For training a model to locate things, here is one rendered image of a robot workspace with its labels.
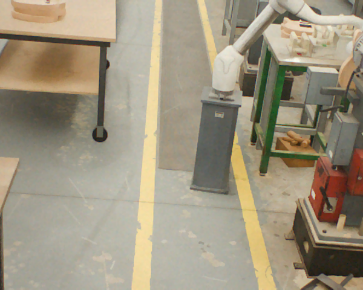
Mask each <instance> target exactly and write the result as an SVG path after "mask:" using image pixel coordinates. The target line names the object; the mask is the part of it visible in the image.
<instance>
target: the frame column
mask: <svg viewBox="0 0 363 290"><path fill-rule="evenodd" d="M355 87H356V95H357V96H358V97H359V99H360V102H359V105H358V106H357V105H353V109H352V112H351V114H353V115H354V116H355V117H356V119H357V120H358V121H359V128H358V133H357V136H356V140H355V143H354V145H353V150H352V154H351V158H350V162H349V165H348V166H343V168H344V169H345V171H346V173H347V174H348V171H349V168H350V164H351V161H352V156H353V151H354V149H355V148H359V149H363V94H362V92H361V91H360V89H359V88H358V87H357V86H356V85H355ZM340 214H344V215H346V218H345V222H344V224H346V225H355V226H360V224H361V220H362V218H363V197H361V196H351V195H350V194H349V192H348V190H347V189H346V191H345V196H344V200H343V203H342V208H341V212H340Z"/></svg>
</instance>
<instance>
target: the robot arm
mask: <svg viewBox="0 0 363 290"><path fill-rule="evenodd" d="M286 11H288V12H290V13H291V14H293V15H295V16H297V17H299V18H301V19H303V20H305V21H307V22H309V23H311V24H313V25H318V26H323V25H353V26H355V27H356V28H357V29H359V30H360V31H361V32H362V34H363V19H361V18H359V17H356V16H321V15H318V14H316V13H315V12H314V11H312V10H311V9H310V8H309V6H308V5H307V4H306V3H305V2H304V1H303V0H269V4H268V5H267V7H266V8H265V9H264V10H263V11H262V12H261V13H260V14H259V16H258V17H257V18H256V19H255V21H254V22H253V23H252V24H251V25H250V27H249V28H248V29H247V30H246V31H245V32H244V33H243V34H242V35H241V36H240V37H239V38H238V40H237V41H236V42H235V43H234V44H233V45H229V46H228V47H226V48H225V49H224V50H223V51H222V52H221V53H219V54H218V55H217V56H216V58H215V60H214V71H213V76H212V87H211V88H210V94H209V95H208V98H215V99H220V101H223V100H229V101H232V102H234V101H235V98H234V96H235V93H236V91H234V88H235V83H236V79H237V70H238V67H239V66H240V65H241V63H242V62H243V60H244V56H243V55H244V53H245V52H246V51H247V50H248V49H249V48H250V47H251V45H252V44H254V43H255V42H256V41H257V39H258V38H259V37H260V36H261V35H262V34H263V33H264V32H265V31H266V30H267V28H268V27H269V26H270V25H271V23H272V22H273V21H274V20H275V19H276V17H277V16H278V15H279V14H282V13H285V12H286ZM352 48H353V41H351V42H349V43H348V44H347V46H346V52H347V54H348V56H349V55H350V54H351V52H352Z"/></svg>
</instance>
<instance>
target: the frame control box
mask: <svg viewBox="0 0 363 290"><path fill-rule="evenodd" d="M338 76H339V73H338V72H337V70H336V69H335V68H320V67H312V66H308V67H307V73H306V79H305V82H304V88H303V92H302V100H303V101H304V103H305V104H311V105H319V112H327V111H331V110H334V109H338V108H342V113H343V110H344V107H343V106H342V105H339V106H335V107H332V108H328V109H323V110H322V109H321V108H322V106H323V105H325V106H331V105H332V103H333V98H334V95H324V94H320V93H319V90H320V87H321V86H328V87H336V84H337V81H338Z"/></svg>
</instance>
